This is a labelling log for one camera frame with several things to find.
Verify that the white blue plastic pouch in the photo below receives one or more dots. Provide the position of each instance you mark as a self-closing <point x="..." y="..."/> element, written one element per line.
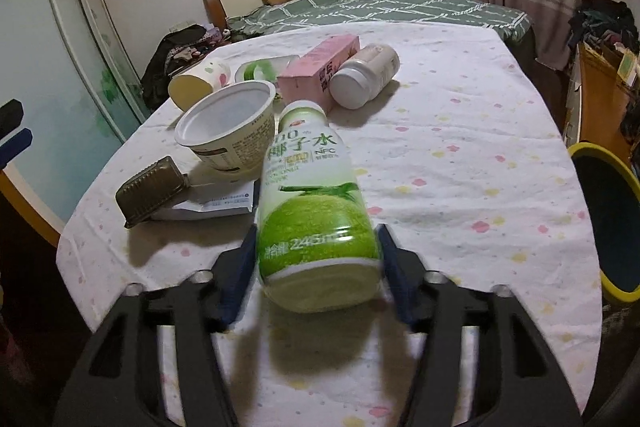
<point x="208" y="201"/>

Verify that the dark clothes pile on cabinet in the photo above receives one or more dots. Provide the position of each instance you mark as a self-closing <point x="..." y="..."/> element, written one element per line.
<point x="177" y="51"/>

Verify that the white pill bottle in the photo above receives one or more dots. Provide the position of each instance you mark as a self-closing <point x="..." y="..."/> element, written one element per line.
<point x="363" y="76"/>

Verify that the white dotted table cloth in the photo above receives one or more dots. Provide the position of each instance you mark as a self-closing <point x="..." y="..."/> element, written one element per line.
<point x="459" y="157"/>

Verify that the green coconut water bottle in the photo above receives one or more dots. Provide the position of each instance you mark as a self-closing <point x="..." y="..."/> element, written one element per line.
<point x="316" y="248"/>

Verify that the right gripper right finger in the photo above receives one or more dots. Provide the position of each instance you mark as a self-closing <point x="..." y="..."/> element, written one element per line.
<point x="518" y="381"/>

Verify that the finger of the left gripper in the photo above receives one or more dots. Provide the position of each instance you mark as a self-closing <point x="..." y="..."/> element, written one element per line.
<point x="14" y="138"/>

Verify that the yellow rimmed trash bin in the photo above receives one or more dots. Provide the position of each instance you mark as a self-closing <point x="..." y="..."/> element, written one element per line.
<point x="611" y="193"/>

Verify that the clothes pile on desk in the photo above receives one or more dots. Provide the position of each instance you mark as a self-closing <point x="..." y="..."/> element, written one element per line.
<point x="601" y="24"/>

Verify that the white yogurt cup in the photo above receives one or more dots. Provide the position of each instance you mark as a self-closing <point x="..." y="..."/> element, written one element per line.
<point x="231" y="129"/>

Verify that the sliding wardrobe door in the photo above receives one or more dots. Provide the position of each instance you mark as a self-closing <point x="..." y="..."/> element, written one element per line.
<point x="65" y="62"/>

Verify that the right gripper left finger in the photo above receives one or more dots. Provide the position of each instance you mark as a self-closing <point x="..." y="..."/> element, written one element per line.
<point x="116" y="381"/>

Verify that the green checked bed quilt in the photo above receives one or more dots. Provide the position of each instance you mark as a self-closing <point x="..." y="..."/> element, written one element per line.
<point x="510" y="24"/>

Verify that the paper cup with dots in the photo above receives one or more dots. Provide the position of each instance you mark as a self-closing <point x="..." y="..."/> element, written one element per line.
<point x="189" y="87"/>

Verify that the clear jar green band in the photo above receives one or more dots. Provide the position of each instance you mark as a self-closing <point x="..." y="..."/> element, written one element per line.
<point x="267" y="69"/>

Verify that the pink carton box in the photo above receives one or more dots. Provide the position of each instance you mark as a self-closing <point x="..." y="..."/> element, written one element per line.
<point x="307" y="77"/>

